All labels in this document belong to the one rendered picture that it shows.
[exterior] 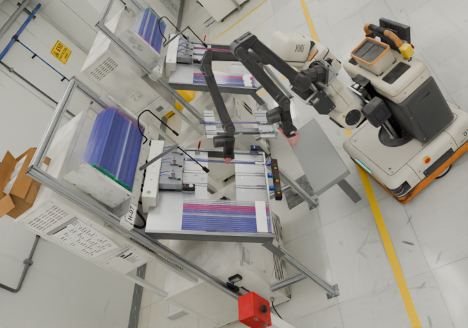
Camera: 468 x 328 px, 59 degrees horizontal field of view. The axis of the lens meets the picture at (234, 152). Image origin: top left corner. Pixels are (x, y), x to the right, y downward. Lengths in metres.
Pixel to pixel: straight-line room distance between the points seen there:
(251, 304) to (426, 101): 1.49
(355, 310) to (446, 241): 0.67
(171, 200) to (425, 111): 1.56
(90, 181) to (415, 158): 1.91
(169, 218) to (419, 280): 1.48
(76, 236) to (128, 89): 1.46
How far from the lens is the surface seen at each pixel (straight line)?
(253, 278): 2.75
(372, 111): 2.52
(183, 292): 2.89
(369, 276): 2.86
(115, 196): 2.32
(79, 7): 5.41
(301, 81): 2.13
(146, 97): 3.53
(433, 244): 2.80
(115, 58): 3.37
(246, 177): 2.67
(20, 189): 2.38
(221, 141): 2.45
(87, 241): 2.49
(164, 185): 2.53
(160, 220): 2.42
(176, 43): 3.81
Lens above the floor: 2.40
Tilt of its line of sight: 33 degrees down
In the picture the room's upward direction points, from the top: 48 degrees counter-clockwise
